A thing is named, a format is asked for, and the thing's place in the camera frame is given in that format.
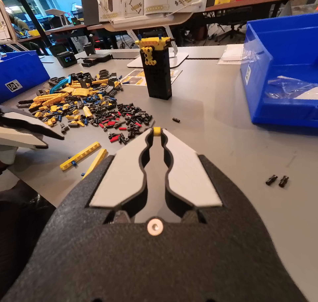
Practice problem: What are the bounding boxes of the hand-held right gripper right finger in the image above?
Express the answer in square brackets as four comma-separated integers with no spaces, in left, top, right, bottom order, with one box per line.
[161,128,223,218]

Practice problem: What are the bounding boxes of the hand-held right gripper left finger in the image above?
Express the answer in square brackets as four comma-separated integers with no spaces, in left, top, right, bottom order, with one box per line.
[89,128,154,218]

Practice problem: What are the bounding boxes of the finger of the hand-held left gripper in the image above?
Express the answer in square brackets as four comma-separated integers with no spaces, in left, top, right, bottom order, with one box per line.
[0,124,49,150]
[0,106,65,141]

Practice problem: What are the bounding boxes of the yellow holed beam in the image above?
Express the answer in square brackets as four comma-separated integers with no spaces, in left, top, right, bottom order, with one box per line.
[82,149,107,179]
[60,141,101,171]

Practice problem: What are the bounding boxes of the pile of yellow grey bricks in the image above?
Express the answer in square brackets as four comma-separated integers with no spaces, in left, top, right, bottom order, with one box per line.
[16,69,125,133]

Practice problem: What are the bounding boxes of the blue storage bin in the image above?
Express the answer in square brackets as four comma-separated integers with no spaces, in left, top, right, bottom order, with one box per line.
[240,13,318,130]
[0,50,51,104]

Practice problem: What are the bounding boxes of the teal curved panel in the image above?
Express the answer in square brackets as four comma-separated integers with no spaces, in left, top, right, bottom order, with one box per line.
[49,75,72,95]

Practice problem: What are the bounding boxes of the pile of black red pins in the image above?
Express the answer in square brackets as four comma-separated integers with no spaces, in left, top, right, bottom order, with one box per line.
[93,103,153,145]

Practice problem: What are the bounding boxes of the black device with screen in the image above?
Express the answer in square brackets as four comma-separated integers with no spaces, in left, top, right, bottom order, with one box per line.
[50,45,78,68]

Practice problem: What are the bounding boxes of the black metal pole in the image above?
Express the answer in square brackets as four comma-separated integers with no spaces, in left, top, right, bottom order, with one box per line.
[10,0,54,56]

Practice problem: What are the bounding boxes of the black flat case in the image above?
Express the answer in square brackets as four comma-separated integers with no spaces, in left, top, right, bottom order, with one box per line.
[81,54,112,68]

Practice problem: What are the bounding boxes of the black brick tower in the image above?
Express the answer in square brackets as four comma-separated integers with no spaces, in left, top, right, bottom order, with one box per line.
[135,32,175,101]

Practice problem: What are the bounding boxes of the clear plastic sleeve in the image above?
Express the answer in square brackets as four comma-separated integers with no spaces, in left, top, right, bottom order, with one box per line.
[217,44,245,65]

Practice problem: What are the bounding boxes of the clear plastic bags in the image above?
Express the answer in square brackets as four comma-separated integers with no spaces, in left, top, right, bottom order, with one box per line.
[265,75,318,101]

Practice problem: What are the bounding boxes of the black office chair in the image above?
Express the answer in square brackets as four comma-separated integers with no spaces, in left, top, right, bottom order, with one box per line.
[214,21,251,45]

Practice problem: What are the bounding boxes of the long wooden workbench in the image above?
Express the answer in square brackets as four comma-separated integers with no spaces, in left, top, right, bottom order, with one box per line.
[205,0,300,47]

